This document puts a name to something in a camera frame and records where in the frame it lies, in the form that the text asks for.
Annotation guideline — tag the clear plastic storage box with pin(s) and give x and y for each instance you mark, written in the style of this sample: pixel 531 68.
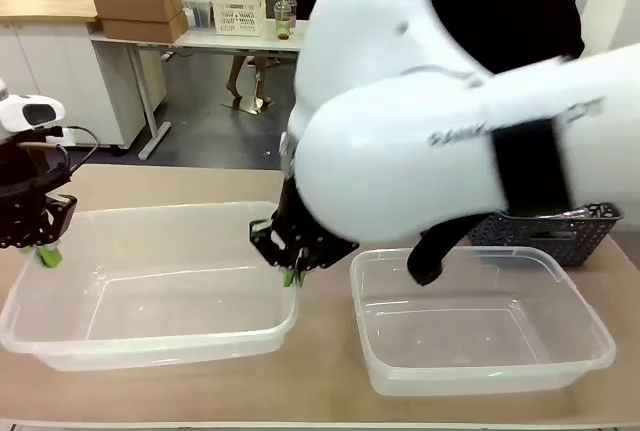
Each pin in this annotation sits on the clear plastic storage box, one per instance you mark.
pixel 197 6

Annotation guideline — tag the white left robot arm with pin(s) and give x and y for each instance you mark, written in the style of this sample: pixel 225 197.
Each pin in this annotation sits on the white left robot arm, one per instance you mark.
pixel 20 106

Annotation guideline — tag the large clear plastic bin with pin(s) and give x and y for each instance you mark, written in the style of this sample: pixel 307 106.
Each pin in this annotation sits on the large clear plastic bin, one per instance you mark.
pixel 150 301

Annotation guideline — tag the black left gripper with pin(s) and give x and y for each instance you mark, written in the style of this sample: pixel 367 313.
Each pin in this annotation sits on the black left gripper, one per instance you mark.
pixel 25 171

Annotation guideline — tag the black plastic mesh basket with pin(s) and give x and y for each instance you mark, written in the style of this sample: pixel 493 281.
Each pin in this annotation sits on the black plastic mesh basket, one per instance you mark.
pixel 550 241

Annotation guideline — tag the white cabinet with wooden top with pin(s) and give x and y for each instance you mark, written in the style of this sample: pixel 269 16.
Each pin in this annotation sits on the white cabinet with wooden top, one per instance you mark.
pixel 50 61

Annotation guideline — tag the white plastic crate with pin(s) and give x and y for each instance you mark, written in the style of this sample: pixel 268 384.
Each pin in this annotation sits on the white plastic crate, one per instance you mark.
pixel 237 13

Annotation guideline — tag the white desk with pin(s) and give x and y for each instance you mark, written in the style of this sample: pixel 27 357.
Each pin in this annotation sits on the white desk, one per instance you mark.
pixel 210 37

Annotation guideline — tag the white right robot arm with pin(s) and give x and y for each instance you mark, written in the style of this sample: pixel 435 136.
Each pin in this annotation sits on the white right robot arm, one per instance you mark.
pixel 400 141

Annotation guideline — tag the person in black clothes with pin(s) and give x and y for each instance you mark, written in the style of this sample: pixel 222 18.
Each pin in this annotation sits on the person in black clothes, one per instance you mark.
pixel 500 1

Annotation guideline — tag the small clear plastic bin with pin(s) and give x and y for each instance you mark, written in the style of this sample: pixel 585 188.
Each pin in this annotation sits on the small clear plastic bin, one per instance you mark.
pixel 480 331

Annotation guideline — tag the clear plastic drink cup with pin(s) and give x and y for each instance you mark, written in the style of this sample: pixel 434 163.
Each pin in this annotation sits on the clear plastic drink cup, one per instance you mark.
pixel 284 21

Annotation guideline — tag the brown cardboard box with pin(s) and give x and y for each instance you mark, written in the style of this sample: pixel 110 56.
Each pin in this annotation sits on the brown cardboard box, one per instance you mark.
pixel 137 6
pixel 145 28

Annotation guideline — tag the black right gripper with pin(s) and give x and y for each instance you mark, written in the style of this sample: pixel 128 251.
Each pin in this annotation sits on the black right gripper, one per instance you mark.
pixel 295 216

